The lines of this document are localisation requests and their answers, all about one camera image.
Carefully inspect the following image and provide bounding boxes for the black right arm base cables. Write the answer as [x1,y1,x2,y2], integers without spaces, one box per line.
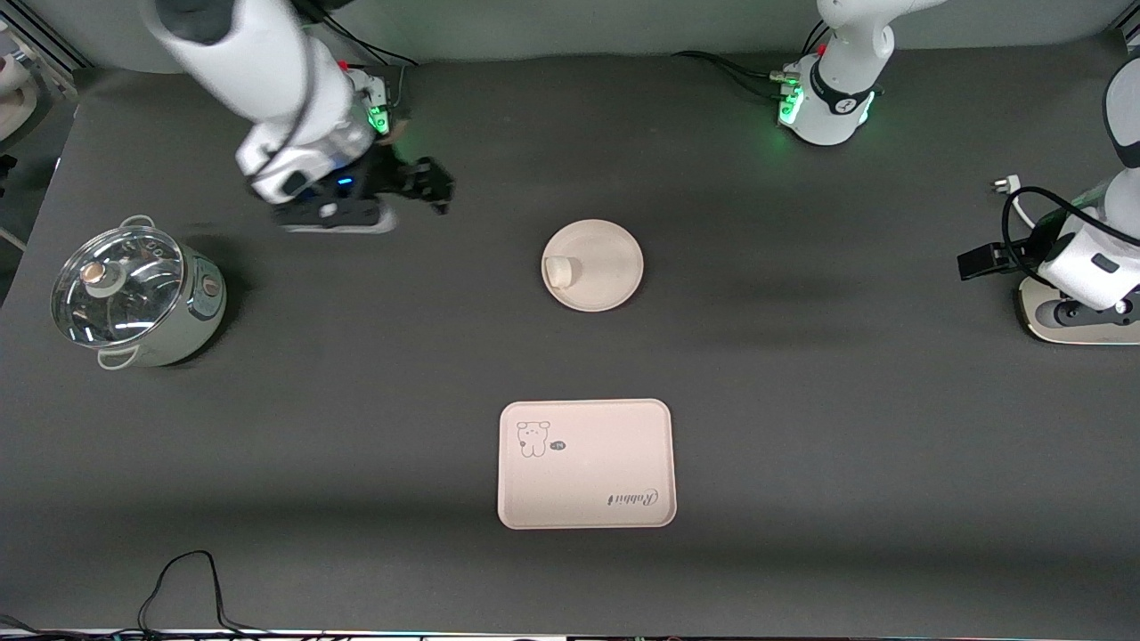
[307,0,419,117]

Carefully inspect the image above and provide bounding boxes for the black arm base cables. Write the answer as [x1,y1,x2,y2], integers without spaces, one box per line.
[671,49,802,101]
[307,0,419,117]

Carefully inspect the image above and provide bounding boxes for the white toaster cable with plug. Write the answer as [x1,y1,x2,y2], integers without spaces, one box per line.
[991,175,1041,231]

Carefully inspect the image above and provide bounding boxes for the beige round background object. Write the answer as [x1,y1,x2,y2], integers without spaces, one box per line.
[0,22,41,143]

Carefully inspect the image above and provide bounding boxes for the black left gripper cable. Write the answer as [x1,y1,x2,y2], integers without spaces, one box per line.
[1002,185,1140,288]

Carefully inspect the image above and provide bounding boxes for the black left arm base cables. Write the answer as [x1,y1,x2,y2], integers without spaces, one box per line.
[671,49,802,101]

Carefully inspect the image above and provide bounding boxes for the beige tray with rabbit print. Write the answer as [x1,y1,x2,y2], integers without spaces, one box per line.
[497,399,678,531]

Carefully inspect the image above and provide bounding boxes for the round beige plate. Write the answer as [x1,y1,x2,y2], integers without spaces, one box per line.
[541,219,644,312]

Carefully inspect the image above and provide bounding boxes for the black looped floor cable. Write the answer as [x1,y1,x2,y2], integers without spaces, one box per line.
[0,550,295,641]

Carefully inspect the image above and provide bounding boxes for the dark grey table mat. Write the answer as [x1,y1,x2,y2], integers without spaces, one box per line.
[0,36,1140,637]

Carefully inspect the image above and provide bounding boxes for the glass pot lid with knob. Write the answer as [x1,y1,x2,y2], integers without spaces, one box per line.
[51,225,185,348]

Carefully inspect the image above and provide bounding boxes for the pale green electric pot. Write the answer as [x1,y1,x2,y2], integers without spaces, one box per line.
[51,215,228,370]

